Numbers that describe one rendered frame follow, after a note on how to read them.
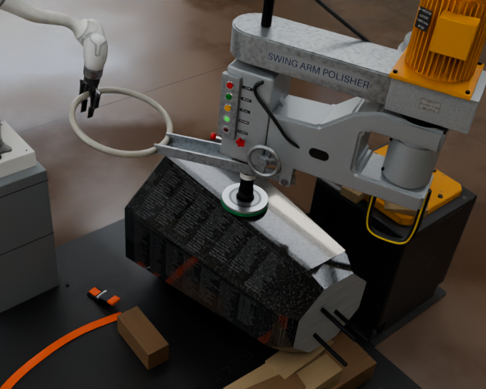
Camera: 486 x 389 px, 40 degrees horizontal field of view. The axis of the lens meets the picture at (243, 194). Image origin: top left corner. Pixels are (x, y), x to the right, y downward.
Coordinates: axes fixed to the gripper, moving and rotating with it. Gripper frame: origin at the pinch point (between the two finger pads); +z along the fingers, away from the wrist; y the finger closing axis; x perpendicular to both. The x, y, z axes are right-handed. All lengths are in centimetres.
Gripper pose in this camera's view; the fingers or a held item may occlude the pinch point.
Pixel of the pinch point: (87, 109)
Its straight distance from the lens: 335.7
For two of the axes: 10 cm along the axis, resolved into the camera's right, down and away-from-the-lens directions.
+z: -2.7, 6.9, 6.7
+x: 6.3, -3.9, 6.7
